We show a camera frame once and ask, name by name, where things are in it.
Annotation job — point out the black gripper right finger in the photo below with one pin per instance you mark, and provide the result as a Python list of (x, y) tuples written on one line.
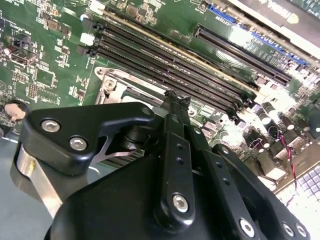
[(220, 170)]

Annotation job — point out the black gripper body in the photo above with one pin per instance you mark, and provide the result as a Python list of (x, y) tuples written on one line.
[(112, 212)]

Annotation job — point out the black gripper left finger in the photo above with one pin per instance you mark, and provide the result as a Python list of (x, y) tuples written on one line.
[(62, 130)]

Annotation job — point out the metal socket cover frame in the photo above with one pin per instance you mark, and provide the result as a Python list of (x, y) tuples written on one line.
[(119, 93)]

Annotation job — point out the thin metal locking lever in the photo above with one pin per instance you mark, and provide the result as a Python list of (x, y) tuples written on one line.
[(135, 81)]

